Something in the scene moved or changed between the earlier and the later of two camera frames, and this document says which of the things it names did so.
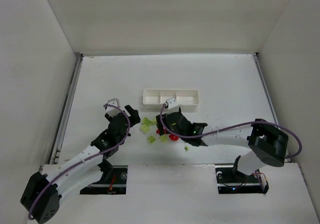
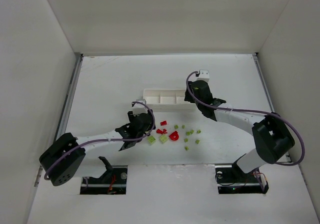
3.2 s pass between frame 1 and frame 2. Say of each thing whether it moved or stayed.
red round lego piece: stayed
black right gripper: moved
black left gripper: moved
